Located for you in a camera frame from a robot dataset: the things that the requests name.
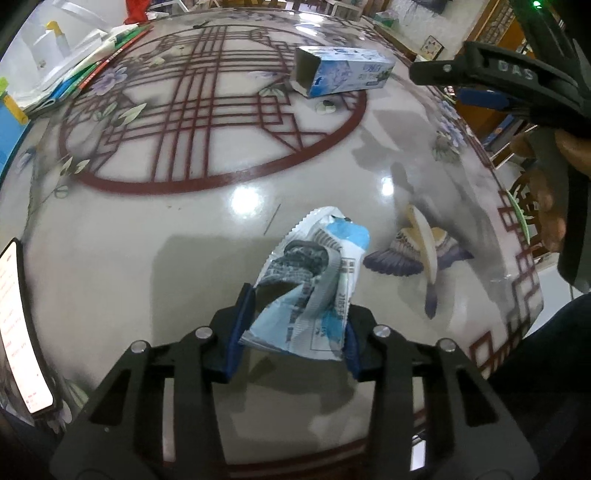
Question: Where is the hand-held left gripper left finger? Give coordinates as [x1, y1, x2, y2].
[50, 283, 256, 480]

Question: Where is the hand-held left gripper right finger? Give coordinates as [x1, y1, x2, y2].
[344, 304, 540, 480]

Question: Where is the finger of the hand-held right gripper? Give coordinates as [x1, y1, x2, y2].
[409, 57, 533, 92]
[457, 88, 536, 117]

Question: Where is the blue white wrapper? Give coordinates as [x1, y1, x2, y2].
[239, 206, 371, 363]

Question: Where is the red bucket with green rim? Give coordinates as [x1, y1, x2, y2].
[505, 188, 533, 246]

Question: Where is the person's right hand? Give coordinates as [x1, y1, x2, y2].
[507, 128, 591, 253]

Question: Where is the small framed picture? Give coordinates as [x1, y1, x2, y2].
[419, 35, 445, 60]

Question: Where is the blue white carton box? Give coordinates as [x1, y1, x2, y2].
[294, 45, 396, 99]

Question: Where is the carved wooden chair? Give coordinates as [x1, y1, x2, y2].
[507, 168, 557, 260]

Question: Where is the person's dark clothing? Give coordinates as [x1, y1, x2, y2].
[485, 291, 591, 480]

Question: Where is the black smartphone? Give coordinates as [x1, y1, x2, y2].
[0, 237, 62, 417]

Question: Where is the stack of books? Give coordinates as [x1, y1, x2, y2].
[20, 22, 156, 117]

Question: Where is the blue green book stand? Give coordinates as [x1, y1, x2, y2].
[0, 76, 29, 186]

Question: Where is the red cloth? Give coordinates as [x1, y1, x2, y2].
[125, 0, 151, 25]

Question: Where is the white desk lamp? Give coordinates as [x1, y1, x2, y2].
[27, 20, 110, 83]

